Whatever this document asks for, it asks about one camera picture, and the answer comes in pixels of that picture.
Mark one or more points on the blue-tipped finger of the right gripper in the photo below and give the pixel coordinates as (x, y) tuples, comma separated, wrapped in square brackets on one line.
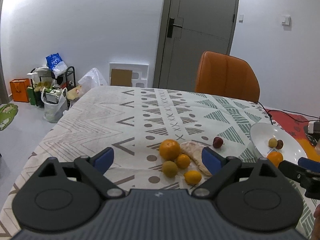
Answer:
[(309, 164)]

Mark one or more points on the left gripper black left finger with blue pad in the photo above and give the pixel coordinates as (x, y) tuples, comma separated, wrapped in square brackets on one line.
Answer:
[(92, 170)]

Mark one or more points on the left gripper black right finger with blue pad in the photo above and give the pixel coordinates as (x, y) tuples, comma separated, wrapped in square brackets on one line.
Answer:
[(223, 172)]

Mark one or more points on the dark brown passion fruit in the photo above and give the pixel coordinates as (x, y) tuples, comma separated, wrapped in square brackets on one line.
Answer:
[(279, 145)]

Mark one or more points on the small red apple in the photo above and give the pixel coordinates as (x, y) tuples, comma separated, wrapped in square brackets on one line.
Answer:
[(217, 142)]

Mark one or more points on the small yellow-orange citrus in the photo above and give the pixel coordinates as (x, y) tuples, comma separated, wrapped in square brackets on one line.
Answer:
[(192, 177)]

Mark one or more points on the orange in plate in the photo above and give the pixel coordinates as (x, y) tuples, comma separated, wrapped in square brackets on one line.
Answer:
[(275, 158)]

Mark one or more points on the peeled pomelo piece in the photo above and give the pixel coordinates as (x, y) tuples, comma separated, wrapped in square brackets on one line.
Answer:
[(194, 151)]

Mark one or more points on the power strip with plugs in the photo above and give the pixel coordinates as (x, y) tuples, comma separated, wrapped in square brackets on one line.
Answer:
[(314, 127)]

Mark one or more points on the small orange mandarin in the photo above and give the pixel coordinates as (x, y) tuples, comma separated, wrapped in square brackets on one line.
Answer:
[(183, 161)]

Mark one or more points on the red orange mat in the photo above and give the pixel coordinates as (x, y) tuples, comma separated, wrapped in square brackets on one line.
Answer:
[(297, 126)]

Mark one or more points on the yellow-green round fruit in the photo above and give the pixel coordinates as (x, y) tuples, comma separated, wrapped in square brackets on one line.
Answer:
[(170, 169)]

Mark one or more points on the white ceramic plate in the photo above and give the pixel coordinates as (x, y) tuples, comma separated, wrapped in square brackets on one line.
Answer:
[(261, 133)]

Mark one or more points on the large orange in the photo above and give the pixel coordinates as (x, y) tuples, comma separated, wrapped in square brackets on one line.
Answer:
[(169, 149)]

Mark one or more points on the patterned white tablecloth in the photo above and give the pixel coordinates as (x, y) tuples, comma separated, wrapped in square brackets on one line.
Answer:
[(50, 201)]

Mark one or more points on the white plastic bag with items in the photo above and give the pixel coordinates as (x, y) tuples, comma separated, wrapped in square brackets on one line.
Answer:
[(55, 104)]

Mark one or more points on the black metal rack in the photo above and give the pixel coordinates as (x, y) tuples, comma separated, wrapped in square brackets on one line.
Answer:
[(43, 77)]

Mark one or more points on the clear plastic bag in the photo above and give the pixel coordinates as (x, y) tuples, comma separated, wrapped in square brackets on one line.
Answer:
[(93, 78)]

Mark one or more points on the orange leather chair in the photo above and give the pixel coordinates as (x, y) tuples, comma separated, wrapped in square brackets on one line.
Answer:
[(228, 76)]

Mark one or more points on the brown cardboard sheet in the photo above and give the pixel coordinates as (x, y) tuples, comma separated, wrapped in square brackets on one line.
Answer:
[(121, 77)]

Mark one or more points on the white foam packaging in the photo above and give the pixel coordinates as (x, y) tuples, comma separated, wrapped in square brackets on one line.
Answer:
[(140, 73)]

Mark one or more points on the green box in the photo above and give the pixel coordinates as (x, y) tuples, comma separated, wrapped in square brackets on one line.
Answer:
[(31, 96)]

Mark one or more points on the green patterned cushion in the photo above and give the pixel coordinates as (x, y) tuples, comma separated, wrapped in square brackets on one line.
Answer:
[(7, 114)]

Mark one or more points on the orange paper bag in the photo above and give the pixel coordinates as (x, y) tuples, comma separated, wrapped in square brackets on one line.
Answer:
[(19, 89)]

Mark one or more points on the blue white bag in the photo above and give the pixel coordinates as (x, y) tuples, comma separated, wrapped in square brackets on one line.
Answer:
[(56, 65)]

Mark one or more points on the grey door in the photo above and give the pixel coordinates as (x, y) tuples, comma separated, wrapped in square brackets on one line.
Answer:
[(208, 25)]

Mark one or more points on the white wall switch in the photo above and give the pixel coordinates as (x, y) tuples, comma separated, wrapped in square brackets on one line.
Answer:
[(286, 20)]

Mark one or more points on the black door handle lock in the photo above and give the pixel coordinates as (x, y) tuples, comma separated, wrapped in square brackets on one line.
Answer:
[(171, 26)]

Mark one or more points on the small white wall socket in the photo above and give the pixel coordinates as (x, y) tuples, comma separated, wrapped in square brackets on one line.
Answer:
[(241, 18)]

